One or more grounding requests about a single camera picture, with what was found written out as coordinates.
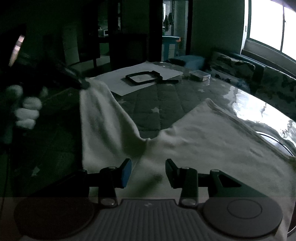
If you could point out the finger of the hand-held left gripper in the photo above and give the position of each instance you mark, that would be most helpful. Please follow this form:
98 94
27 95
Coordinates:
76 77

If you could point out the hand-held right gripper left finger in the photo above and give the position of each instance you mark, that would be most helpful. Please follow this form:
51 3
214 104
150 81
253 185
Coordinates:
126 172

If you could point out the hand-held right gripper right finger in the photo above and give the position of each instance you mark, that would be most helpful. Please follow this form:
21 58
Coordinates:
170 173

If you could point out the white garment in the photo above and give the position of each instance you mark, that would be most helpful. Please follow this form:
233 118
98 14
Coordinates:
208 143

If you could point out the hanging clothes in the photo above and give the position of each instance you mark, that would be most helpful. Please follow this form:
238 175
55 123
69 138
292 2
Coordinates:
168 22

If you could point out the person's left hand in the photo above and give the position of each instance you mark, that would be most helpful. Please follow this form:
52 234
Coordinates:
27 109

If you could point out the white paper sheet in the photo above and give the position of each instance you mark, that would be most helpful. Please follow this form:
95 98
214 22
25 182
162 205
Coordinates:
115 81

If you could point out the blue cabinet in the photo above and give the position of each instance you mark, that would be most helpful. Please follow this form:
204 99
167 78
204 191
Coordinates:
168 46

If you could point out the clear plastic box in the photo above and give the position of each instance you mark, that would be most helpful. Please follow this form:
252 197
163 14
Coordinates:
200 75

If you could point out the dark teal sofa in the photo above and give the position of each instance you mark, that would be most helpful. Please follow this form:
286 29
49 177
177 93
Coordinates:
192 60

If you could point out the butterfly print cushion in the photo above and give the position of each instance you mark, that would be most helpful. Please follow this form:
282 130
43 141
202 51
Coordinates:
279 85
231 67

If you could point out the window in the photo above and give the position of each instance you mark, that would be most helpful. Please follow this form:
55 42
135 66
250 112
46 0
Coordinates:
266 23

